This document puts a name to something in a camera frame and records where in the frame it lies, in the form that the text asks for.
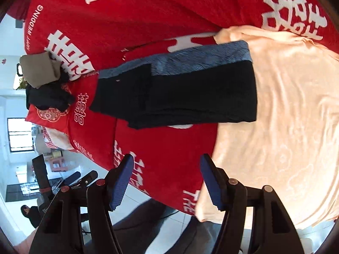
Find pink stool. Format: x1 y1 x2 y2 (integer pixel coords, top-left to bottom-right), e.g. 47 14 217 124
50 156 67 172

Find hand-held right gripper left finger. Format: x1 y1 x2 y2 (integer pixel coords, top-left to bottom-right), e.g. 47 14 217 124
29 153 134 254

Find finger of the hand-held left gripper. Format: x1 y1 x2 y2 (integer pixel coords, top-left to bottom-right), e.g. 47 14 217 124
63 171 81 186
73 170 98 188

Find peach bed sheet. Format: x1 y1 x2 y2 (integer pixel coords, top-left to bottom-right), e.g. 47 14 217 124
196 25 339 229

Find person's legs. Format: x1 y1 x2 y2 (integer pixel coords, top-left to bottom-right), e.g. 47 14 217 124
114 198 225 254

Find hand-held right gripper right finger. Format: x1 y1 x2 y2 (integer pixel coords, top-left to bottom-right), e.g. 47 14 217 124
200 153 305 254

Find dark framed window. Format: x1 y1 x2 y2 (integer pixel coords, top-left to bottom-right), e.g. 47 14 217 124
7 118 36 153

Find red embroidered pillow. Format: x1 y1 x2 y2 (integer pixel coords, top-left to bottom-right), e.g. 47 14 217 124
25 83 80 136

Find white red patterned pillow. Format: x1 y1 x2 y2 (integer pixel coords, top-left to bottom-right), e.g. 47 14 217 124
41 126 72 151

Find black pants with blue stripe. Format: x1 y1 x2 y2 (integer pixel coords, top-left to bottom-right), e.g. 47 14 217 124
89 40 258 130

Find red printed blanket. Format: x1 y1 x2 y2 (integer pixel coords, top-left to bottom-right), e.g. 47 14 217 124
7 0 334 216

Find person's left forearm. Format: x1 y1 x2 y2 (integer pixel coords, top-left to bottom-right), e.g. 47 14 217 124
13 230 35 254

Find folded grey cloth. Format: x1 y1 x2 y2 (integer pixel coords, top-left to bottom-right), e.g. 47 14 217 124
20 52 62 88

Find folded black cloth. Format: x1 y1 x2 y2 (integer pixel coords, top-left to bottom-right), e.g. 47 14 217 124
26 67 76 112

